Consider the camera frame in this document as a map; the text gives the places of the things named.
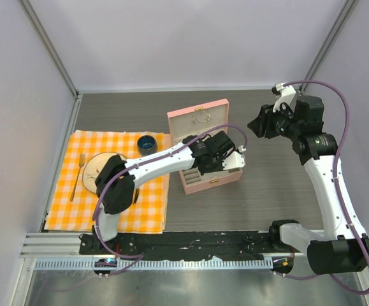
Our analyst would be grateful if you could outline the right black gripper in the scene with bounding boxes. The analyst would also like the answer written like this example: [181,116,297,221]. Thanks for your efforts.
[248,101,303,140]

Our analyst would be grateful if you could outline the pink jewelry box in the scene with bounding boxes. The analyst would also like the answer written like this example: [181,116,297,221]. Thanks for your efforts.
[167,99,242,194]

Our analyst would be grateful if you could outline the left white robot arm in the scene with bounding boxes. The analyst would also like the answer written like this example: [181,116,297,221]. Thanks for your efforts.
[92,131,245,254]

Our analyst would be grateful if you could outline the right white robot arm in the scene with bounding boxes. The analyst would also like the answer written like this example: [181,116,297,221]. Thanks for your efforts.
[248,96,369,275]

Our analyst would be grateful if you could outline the dark blue mug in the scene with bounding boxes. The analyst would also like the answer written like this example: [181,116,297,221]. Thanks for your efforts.
[136,135,158,156]

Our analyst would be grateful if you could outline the gold black knife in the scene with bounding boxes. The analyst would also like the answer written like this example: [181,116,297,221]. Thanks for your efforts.
[133,189,140,204]

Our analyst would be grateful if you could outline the bird pattern ceramic plate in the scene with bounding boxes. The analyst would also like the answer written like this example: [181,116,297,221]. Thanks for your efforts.
[82,152,126,194]

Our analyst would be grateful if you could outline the gold fork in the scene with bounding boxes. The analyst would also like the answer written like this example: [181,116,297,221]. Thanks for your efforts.
[69,153,85,201]

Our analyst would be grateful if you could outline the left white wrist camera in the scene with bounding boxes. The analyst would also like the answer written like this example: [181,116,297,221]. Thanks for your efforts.
[222,151,246,170]

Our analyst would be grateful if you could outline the silver necklace in lid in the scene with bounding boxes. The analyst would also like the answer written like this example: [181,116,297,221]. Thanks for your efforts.
[190,111,212,126]

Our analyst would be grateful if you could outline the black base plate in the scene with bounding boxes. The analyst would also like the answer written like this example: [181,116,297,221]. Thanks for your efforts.
[78,230,307,263]

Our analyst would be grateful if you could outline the slotted white cable duct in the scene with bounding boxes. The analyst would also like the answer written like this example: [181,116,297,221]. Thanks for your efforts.
[34,256,273,270]

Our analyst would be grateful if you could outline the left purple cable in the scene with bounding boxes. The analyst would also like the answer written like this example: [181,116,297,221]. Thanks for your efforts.
[92,124,248,275]

